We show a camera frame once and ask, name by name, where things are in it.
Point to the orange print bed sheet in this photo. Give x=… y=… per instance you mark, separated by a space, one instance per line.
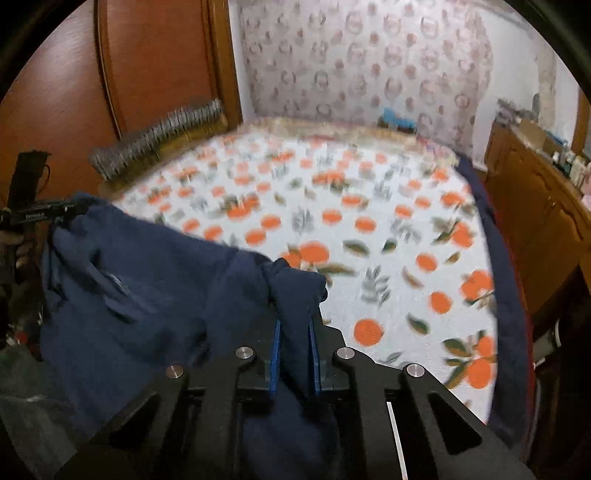
x=387 y=220

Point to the blue box at headboard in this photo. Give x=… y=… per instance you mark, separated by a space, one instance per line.
x=392 y=121

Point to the navy blanket at bed edge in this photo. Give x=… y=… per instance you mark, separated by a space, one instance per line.
x=512 y=403

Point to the grey patterned pillow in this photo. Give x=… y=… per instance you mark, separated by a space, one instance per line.
x=139 y=151

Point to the wooden sideboard cabinet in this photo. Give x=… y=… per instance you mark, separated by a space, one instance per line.
x=540 y=215

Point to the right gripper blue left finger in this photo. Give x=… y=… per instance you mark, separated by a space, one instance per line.
x=274 y=376

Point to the brown wooden wardrobe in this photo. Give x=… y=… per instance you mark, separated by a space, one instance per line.
x=79 y=75

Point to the floral wall cloth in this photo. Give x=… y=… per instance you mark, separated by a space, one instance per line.
x=349 y=61

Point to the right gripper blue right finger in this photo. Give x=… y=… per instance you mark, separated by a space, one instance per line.
x=314 y=358

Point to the navy blue shirt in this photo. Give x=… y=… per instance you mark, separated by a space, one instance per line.
x=127 y=298

